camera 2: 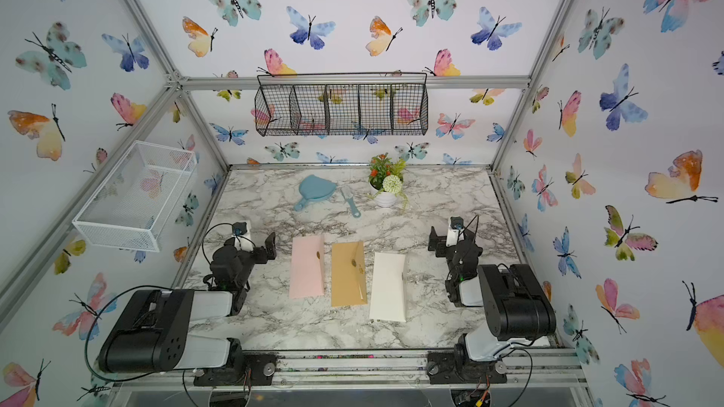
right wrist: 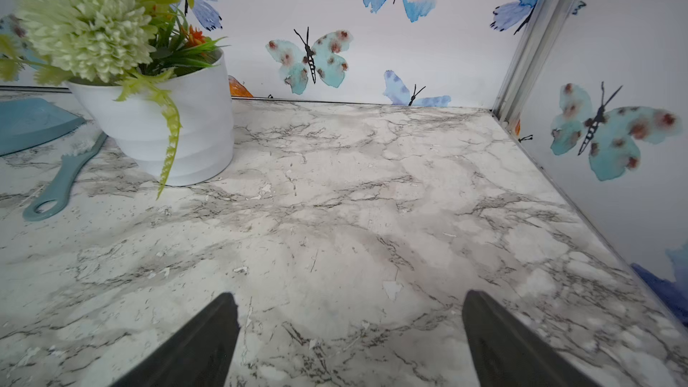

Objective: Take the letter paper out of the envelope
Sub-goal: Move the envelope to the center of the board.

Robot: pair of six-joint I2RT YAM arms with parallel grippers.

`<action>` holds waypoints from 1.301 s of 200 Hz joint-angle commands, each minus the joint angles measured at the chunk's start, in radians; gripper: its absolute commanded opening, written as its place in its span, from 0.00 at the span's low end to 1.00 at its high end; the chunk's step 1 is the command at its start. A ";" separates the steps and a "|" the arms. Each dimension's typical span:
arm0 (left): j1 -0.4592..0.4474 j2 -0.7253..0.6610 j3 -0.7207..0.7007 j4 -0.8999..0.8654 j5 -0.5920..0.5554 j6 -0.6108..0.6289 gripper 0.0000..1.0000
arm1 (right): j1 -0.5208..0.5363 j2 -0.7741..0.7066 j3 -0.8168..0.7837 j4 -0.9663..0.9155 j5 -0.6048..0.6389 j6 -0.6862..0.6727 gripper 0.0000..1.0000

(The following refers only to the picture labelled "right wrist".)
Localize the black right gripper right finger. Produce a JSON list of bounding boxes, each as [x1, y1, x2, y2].
[[462, 290, 597, 386]]

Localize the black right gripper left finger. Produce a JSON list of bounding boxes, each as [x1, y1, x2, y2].
[[113, 292, 240, 386]]

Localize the teal plastic dustpan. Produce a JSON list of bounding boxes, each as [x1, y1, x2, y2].
[[1, 98, 86, 156]]

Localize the white pot with artificial plant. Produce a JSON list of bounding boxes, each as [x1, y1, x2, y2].
[[1, 0, 221, 185]]

